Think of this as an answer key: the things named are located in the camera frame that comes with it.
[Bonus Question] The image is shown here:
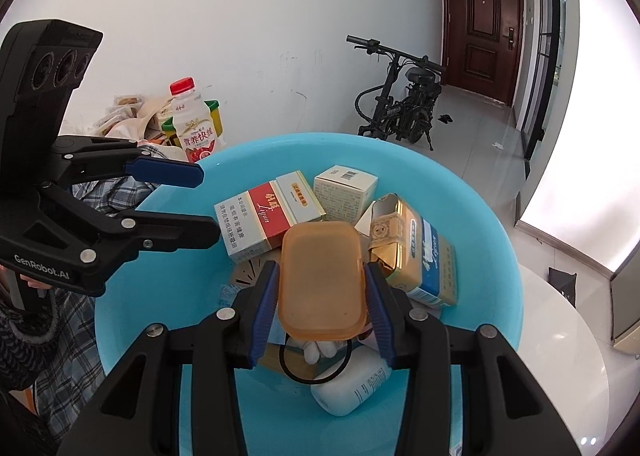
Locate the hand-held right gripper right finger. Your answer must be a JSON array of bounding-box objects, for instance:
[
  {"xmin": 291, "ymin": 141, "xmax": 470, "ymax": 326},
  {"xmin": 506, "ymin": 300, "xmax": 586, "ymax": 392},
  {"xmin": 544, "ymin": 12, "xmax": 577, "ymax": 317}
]
[{"xmin": 364, "ymin": 261, "xmax": 583, "ymax": 456}]

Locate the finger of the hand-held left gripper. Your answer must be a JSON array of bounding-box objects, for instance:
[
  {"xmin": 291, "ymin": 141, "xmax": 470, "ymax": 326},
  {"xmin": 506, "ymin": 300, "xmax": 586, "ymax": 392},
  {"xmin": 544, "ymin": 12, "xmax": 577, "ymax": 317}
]
[
  {"xmin": 40, "ymin": 183, "xmax": 221, "ymax": 271},
  {"xmin": 50, "ymin": 135, "xmax": 205, "ymax": 189}
]

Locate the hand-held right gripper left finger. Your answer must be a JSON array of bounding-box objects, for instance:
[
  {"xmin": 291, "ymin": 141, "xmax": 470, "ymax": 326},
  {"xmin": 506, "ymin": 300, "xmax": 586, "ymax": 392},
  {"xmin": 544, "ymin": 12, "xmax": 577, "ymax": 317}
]
[{"xmin": 57, "ymin": 260, "xmax": 281, "ymax": 456}]

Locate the white toy figurine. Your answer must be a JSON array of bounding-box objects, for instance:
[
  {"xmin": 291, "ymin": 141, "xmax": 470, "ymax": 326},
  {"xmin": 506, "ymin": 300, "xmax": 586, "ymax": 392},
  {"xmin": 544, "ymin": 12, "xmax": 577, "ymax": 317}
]
[{"xmin": 300, "ymin": 339, "xmax": 341, "ymax": 366}]

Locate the orange soap box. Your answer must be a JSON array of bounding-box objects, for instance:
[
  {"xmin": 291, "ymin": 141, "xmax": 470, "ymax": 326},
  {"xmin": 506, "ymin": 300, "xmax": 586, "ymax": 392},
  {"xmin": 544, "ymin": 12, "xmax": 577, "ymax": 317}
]
[{"xmin": 277, "ymin": 221, "xmax": 368, "ymax": 342}]

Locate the gold blue cigarette pack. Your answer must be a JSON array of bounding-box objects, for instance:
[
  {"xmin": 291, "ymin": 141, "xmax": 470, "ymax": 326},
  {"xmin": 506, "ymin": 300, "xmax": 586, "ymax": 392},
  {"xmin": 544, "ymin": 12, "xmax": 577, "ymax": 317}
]
[{"xmin": 369, "ymin": 193, "xmax": 458, "ymax": 308}]

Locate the red white cigarette pack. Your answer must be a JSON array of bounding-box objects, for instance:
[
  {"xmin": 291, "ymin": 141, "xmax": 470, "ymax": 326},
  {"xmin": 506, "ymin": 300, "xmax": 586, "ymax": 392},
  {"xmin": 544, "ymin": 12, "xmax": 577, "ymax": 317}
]
[{"xmin": 214, "ymin": 179, "xmax": 301, "ymax": 264}]

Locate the black hair tie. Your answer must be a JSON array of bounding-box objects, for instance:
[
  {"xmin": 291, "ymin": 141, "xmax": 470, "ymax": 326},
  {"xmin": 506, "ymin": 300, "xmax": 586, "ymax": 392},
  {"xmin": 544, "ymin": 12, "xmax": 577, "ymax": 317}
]
[{"xmin": 278, "ymin": 333, "xmax": 352, "ymax": 382}]

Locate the blue plastic basin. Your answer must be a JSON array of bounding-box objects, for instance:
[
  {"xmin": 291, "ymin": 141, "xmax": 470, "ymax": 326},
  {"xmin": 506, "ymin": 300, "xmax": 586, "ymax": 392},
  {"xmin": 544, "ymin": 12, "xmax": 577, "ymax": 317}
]
[{"xmin": 94, "ymin": 133, "xmax": 525, "ymax": 456}]

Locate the person's left forearm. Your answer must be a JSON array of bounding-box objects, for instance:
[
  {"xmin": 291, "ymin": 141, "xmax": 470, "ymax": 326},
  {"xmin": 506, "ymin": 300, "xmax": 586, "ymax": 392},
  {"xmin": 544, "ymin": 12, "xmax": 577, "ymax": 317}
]
[{"xmin": 0, "ymin": 289, "xmax": 56, "ymax": 389}]

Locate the white desktop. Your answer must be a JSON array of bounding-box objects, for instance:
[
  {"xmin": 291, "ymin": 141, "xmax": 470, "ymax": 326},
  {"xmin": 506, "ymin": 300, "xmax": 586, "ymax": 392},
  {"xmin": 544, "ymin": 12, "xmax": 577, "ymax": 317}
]
[{"xmin": 500, "ymin": 261, "xmax": 611, "ymax": 456}]

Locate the beige round slotted disc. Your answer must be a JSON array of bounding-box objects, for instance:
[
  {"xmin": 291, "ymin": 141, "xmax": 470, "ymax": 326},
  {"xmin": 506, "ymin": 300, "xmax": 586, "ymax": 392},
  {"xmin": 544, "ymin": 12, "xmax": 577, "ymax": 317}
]
[{"xmin": 232, "ymin": 256, "xmax": 271, "ymax": 293}]

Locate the red cap drink bottle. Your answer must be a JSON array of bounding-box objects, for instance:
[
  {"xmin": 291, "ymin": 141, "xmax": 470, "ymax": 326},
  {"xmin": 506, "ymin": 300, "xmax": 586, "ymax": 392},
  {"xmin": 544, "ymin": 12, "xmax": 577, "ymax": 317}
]
[{"xmin": 169, "ymin": 77, "xmax": 215, "ymax": 164}]

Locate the beige tote bag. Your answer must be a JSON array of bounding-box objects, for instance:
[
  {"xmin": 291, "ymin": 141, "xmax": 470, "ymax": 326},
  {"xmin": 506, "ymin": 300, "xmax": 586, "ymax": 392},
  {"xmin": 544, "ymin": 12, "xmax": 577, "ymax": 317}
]
[{"xmin": 132, "ymin": 96, "xmax": 176, "ymax": 142}]

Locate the blue plaid shirt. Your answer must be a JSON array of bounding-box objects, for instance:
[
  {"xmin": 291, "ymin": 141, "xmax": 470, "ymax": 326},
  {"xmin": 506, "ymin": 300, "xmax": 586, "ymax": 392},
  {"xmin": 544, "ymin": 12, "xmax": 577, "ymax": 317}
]
[{"xmin": 50, "ymin": 143, "xmax": 181, "ymax": 352}]

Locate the green rimmed yellow container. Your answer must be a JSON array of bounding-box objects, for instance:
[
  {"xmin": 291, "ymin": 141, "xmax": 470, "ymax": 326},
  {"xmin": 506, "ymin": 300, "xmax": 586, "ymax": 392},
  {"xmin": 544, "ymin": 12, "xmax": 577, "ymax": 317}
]
[{"xmin": 161, "ymin": 100, "xmax": 223, "ymax": 152}]

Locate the white plastic bottle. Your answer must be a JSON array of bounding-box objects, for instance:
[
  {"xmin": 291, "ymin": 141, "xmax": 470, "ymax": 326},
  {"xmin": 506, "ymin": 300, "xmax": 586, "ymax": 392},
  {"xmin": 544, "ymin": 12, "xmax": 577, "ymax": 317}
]
[{"xmin": 310, "ymin": 343, "xmax": 393, "ymax": 417}]

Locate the white printed carton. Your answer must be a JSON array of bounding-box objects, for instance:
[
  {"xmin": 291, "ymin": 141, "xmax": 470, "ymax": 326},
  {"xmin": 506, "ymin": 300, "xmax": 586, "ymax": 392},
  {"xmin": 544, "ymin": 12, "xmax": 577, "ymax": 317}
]
[{"xmin": 313, "ymin": 165, "xmax": 379, "ymax": 224}]

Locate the black bag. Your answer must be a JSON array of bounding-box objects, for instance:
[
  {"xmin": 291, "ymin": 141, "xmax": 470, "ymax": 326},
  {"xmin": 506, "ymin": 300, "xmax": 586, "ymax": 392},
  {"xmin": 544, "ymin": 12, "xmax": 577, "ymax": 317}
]
[{"xmin": 548, "ymin": 266, "xmax": 577, "ymax": 307}]

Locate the black folding bicycle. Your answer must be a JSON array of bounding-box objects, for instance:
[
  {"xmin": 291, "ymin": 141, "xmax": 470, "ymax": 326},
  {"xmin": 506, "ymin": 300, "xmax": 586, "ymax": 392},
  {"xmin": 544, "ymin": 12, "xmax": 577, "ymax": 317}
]
[{"xmin": 346, "ymin": 35, "xmax": 446, "ymax": 152}]

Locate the brown entrance door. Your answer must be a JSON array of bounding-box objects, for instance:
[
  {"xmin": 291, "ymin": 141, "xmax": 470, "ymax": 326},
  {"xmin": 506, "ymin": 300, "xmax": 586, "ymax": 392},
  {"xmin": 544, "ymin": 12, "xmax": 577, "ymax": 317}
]
[{"xmin": 440, "ymin": 0, "xmax": 525, "ymax": 108}]

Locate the black framed glass door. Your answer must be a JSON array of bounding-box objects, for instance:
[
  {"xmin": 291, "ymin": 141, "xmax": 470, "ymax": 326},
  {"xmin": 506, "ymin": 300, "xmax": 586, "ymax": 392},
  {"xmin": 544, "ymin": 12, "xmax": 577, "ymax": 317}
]
[{"xmin": 515, "ymin": 0, "xmax": 571, "ymax": 162}]

